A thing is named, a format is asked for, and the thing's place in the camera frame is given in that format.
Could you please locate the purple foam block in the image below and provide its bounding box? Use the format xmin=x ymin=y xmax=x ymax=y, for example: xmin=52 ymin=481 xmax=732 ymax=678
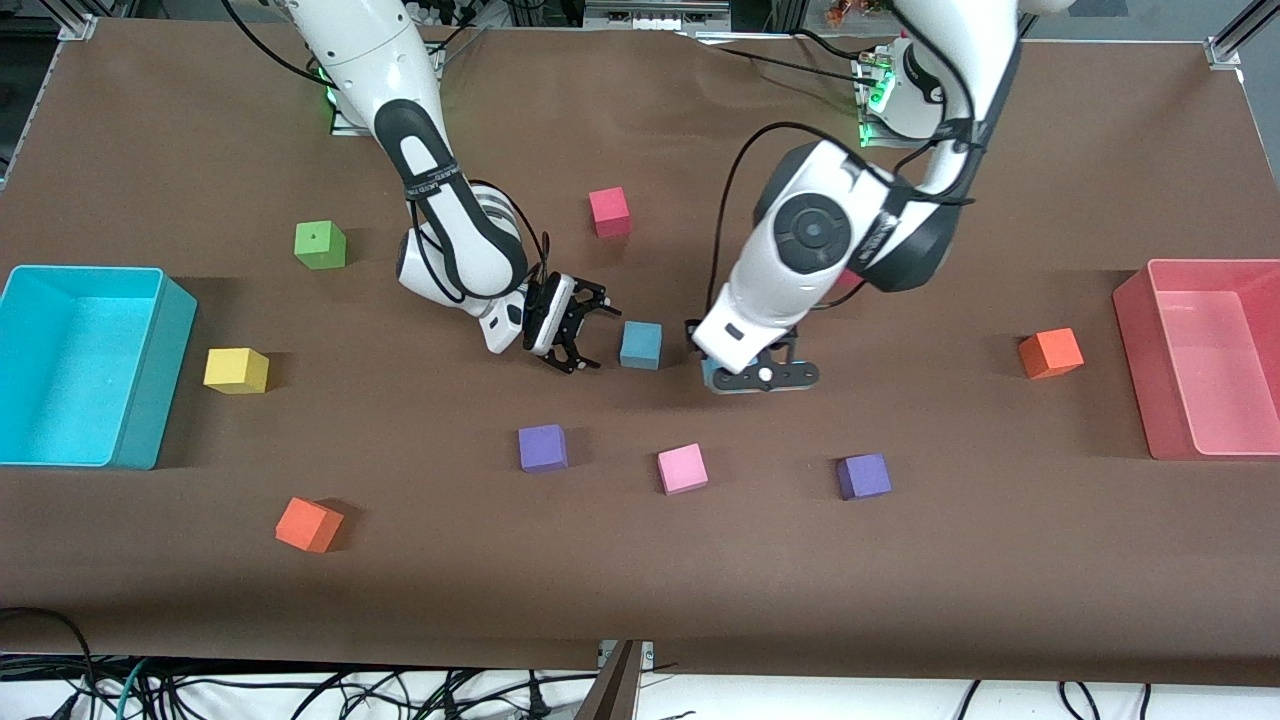
xmin=518 ymin=425 xmax=569 ymax=473
xmin=837 ymin=454 xmax=892 ymax=501

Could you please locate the pink foam block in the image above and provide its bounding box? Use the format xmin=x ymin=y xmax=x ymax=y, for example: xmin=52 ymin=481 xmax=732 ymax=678
xmin=657 ymin=444 xmax=709 ymax=496

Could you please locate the brown table cloth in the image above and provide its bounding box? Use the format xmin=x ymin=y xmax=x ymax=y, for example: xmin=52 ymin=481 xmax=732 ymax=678
xmin=0 ymin=18 xmax=1280 ymax=689

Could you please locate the green foam block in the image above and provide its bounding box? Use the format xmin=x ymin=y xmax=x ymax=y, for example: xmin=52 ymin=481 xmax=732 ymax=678
xmin=294 ymin=221 xmax=348 ymax=271

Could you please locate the orange foam block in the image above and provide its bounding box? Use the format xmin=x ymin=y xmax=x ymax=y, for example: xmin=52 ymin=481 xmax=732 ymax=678
xmin=275 ymin=497 xmax=345 ymax=554
xmin=1018 ymin=328 xmax=1085 ymax=380

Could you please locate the grey power strip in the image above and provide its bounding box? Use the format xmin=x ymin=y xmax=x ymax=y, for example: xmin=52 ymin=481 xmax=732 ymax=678
xmin=583 ymin=0 xmax=733 ymax=33

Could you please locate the yellow foam block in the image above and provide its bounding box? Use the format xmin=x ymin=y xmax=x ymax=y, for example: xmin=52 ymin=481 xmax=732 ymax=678
xmin=204 ymin=348 xmax=270 ymax=395

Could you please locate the pink plastic bin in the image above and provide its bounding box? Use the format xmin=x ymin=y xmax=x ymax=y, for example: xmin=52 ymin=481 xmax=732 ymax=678
xmin=1113 ymin=259 xmax=1280 ymax=461

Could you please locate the cyan plastic bin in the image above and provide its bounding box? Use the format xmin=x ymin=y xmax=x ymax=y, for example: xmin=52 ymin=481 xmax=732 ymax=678
xmin=0 ymin=265 xmax=198 ymax=471

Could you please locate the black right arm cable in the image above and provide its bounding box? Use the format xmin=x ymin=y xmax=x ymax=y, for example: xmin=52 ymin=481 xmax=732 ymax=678
xmin=220 ymin=0 xmax=553 ymax=301

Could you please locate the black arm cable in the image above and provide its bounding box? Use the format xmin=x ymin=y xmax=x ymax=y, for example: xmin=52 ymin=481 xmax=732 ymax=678
xmin=220 ymin=0 xmax=553 ymax=301
xmin=685 ymin=120 xmax=991 ymax=349

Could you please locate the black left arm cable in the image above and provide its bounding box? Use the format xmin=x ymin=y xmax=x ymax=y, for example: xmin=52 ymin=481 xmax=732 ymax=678
xmin=685 ymin=120 xmax=991 ymax=349

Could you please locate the black base cable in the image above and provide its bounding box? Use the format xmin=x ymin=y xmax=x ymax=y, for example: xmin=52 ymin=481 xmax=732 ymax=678
xmin=700 ymin=28 xmax=881 ymax=81

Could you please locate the metal table clamp bracket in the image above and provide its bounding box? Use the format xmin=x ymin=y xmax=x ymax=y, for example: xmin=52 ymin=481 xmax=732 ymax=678
xmin=575 ymin=640 xmax=656 ymax=720

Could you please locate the teal floor cable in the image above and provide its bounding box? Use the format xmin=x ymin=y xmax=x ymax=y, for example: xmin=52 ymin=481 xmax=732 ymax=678
xmin=115 ymin=658 xmax=153 ymax=720

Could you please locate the black floor cable loop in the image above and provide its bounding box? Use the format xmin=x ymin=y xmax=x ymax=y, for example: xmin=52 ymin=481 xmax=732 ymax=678
xmin=0 ymin=607 xmax=101 ymax=720

